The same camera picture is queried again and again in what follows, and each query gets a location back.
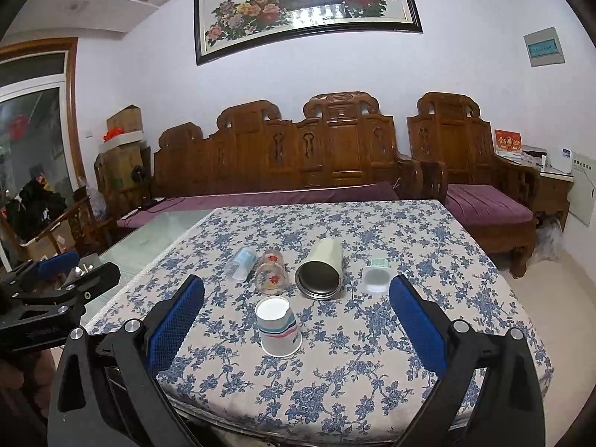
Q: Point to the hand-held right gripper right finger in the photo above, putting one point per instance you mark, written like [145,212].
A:
[414,321]

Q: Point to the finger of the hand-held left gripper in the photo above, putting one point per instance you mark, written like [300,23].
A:
[100,275]
[58,260]

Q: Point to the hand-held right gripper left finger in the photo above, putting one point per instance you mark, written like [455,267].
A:
[179,316]

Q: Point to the person's left forearm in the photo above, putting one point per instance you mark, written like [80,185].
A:
[25,377]

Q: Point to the small white green cup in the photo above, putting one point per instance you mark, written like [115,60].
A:
[376,279]

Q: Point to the clear blue print plastic cup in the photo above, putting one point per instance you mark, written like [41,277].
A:
[242,263]

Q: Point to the flower print glass cup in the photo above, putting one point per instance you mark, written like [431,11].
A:
[270,274]

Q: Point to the white striped paper cup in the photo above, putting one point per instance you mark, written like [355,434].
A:
[279,330]

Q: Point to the cream steel tumbler cup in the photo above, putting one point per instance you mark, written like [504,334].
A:
[326,254]

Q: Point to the wooden side chair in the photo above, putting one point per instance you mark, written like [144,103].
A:
[81,223]

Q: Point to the black bag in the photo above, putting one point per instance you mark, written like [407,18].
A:
[35,207]

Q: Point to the blue floral tablecloth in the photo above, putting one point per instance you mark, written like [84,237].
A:
[349,372]

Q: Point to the large brown cardboard box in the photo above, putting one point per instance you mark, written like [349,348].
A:
[122,165]

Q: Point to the square purple seat cushion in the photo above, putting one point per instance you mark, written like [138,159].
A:
[484,205]

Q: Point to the white flat box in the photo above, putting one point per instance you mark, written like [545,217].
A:
[125,138]

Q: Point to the red hanging ornament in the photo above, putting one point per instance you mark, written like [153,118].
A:
[18,126]

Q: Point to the wooden framed glass door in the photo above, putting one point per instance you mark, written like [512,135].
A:
[70,116]

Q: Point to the long purple seat cushion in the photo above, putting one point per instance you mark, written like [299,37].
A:
[279,198]

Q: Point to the small brown cardboard box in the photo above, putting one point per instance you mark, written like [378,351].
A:
[125,120]

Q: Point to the clear plastic bag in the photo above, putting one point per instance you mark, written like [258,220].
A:
[549,242]

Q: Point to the carved wooden armchair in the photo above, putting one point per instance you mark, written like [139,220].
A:
[447,144]

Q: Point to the wooden side table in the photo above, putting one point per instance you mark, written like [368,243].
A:
[552,195]

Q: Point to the carved wooden sofa bench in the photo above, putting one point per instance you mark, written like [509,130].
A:
[279,158]

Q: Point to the red gift box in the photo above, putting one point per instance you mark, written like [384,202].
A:
[507,142]

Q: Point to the white box appliance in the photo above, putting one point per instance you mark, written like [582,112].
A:
[560,159]

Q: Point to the framed peacock flower painting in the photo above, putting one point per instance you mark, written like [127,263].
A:
[307,4]

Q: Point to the white wall access panel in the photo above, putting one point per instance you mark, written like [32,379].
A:
[585,191]

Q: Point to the grey wall electrical panel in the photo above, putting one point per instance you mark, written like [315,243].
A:
[544,46]

